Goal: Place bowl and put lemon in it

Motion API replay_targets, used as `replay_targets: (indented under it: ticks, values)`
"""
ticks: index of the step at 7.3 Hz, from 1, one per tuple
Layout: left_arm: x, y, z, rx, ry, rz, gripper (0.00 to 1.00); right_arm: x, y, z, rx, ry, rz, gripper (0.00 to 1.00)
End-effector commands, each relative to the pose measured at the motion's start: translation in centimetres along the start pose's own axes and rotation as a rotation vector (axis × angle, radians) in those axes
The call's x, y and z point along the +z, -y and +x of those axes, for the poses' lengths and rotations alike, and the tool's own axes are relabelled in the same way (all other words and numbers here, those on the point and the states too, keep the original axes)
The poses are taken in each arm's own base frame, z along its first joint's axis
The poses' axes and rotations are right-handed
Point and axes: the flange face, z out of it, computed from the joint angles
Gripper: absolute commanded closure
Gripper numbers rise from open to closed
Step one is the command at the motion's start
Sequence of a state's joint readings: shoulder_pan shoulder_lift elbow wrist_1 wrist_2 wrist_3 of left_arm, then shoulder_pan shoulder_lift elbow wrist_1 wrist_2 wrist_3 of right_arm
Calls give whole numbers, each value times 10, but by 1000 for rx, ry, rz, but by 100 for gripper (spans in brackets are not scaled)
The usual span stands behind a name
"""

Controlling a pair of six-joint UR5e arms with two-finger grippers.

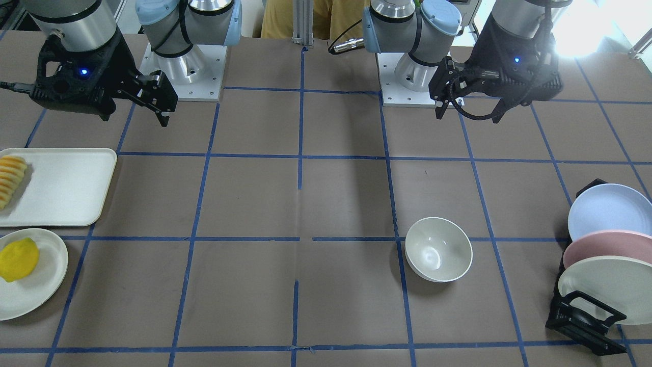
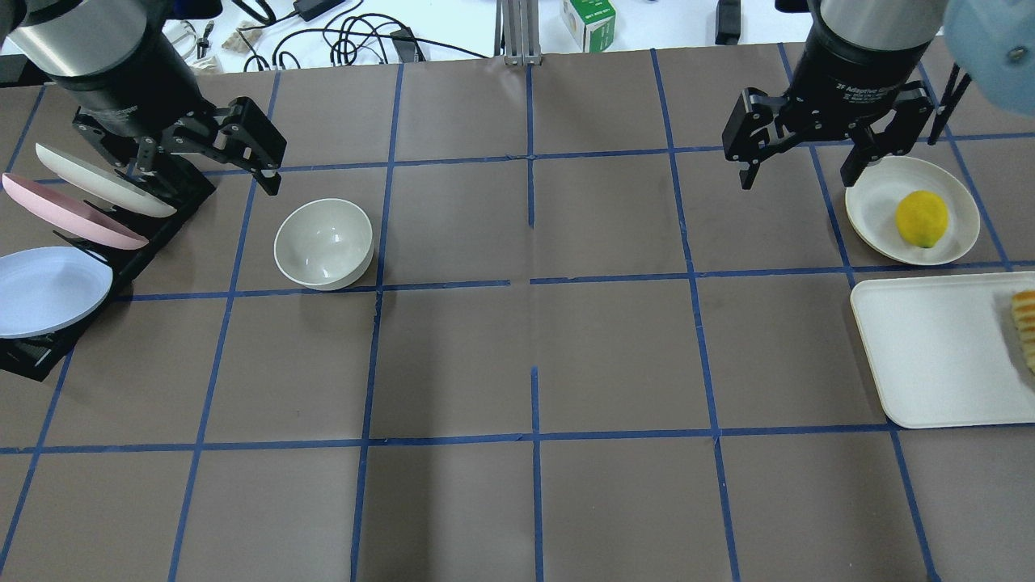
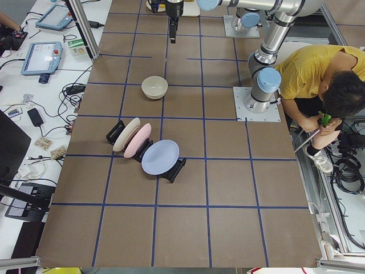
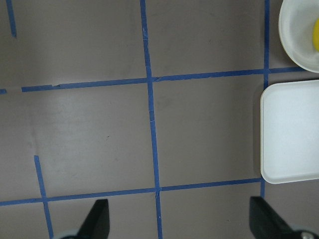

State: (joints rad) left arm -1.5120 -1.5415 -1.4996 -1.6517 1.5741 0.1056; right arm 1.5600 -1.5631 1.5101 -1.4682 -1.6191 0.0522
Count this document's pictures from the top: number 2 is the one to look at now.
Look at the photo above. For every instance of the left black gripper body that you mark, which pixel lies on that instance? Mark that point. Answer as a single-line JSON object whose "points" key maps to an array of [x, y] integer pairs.
{"points": [[133, 85]]}

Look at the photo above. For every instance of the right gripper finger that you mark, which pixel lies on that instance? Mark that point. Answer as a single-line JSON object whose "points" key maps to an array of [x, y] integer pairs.
{"points": [[754, 133], [911, 109]]}

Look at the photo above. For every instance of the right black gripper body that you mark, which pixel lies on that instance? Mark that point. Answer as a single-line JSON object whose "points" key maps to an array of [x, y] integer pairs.
{"points": [[859, 69]]}

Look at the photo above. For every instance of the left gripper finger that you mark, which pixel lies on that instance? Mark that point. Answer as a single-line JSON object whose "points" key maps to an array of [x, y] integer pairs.
{"points": [[248, 139]]}

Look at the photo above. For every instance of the yellow lemon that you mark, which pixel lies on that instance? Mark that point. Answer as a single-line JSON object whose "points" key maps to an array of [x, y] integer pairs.
{"points": [[922, 218]]}

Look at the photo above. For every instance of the white bowl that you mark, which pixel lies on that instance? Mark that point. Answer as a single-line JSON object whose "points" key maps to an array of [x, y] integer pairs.
{"points": [[325, 245]]}

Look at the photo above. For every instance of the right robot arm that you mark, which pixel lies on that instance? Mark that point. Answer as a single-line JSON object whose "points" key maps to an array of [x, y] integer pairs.
{"points": [[878, 24]]}

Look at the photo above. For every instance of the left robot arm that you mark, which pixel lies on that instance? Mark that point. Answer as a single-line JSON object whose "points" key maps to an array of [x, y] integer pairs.
{"points": [[49, 31]]}

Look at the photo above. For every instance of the black dish rack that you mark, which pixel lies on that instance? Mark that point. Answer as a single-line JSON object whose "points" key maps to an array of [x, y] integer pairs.
{"points": [[174, 180]]}

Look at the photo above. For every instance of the light blue robot joint cover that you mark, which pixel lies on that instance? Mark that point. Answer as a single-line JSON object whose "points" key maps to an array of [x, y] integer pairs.
{"points": [[993, 42]]}

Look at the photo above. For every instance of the white round plate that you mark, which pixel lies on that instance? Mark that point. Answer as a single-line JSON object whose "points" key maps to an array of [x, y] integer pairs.
{"points": [[872, 203]]}

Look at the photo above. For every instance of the cream plate in rack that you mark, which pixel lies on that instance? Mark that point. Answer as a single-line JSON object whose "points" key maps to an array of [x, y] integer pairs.
{"points": [[104, 184]]}

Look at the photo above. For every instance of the black device on table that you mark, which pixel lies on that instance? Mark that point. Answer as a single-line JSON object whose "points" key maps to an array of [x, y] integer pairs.
{"points": [[727, 22]]}

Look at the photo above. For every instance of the black power adapter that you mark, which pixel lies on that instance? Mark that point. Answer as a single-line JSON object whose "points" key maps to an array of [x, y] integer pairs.
{"points": [[308, 10]]}

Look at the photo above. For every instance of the pink plate in rack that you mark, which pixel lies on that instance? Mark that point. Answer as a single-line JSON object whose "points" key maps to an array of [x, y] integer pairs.
{"points": [[71, 215]]}

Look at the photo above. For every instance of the green and white box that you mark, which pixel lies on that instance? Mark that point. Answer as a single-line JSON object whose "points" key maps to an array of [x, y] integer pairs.
{"points": [[591, 23]]}

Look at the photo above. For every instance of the grilled bread piece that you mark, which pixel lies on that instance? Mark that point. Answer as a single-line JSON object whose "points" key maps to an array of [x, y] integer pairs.
{"points": [[1023, 320]]}

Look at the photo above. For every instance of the light blue plate in rack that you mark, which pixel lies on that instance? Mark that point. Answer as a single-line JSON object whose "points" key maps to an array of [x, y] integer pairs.
{"points": [[45, 289]]}

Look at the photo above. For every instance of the white rectangular tray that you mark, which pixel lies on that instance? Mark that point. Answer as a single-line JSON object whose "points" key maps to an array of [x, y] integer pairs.
{"points": [[943, 350]]}

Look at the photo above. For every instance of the aluminium frame post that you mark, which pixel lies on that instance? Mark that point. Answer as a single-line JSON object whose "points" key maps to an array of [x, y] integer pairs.
{"points": [[517, 33]]}

